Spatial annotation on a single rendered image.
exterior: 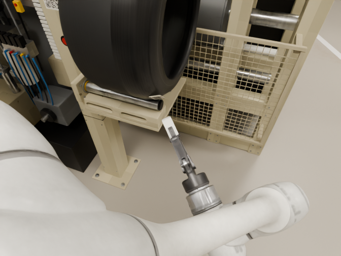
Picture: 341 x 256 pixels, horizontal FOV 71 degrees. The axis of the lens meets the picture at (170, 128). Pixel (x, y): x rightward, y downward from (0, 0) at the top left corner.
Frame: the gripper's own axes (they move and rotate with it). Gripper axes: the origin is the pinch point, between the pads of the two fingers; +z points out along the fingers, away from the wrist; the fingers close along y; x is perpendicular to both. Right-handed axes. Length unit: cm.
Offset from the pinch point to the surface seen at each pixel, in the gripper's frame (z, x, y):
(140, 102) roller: 19.1, -7.5, 14.8
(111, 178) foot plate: 14, -60, 95
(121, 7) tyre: 25.3, 2.9, -25.2
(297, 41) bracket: 22, 68, 36
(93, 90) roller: 33.9, -23.8, 14.7
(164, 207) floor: -20, -32, 93
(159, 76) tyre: 15.4, 3.8, -4.5
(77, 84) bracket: 36.6, -27.5, 9.9
